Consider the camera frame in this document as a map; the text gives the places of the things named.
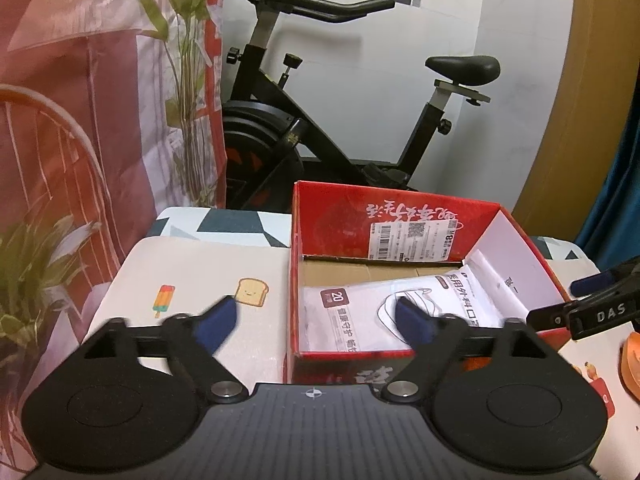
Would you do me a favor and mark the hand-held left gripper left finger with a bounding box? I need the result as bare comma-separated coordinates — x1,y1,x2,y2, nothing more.
82,296,249,405

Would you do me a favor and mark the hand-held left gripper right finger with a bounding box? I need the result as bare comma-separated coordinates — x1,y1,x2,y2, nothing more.
382,296,551,403

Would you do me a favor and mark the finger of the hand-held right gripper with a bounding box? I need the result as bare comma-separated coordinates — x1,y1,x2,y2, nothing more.
570,256,640,297
527,301,576,333

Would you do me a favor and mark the white face mask packet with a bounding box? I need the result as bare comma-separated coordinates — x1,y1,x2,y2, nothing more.
302,260,531,353

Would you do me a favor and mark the red strawberry print box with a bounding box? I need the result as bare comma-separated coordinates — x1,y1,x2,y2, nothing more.
282,180,573,386

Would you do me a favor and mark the orange round object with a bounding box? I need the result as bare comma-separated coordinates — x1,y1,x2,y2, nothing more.
619,332,640,403

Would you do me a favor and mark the printed tablecloth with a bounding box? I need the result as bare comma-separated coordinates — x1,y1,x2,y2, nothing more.
30,207,640,480

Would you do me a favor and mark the blue curtain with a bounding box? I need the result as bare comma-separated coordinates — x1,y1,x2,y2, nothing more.
585,125,640,271

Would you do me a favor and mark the wooden door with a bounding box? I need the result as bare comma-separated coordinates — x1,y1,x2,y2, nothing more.
512,0,640,251

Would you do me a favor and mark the black exercise bike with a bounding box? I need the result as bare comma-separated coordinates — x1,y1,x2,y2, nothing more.
222,0,502,211

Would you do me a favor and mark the plant print curtain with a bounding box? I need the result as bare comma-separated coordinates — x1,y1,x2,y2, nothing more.
0,0,228,480

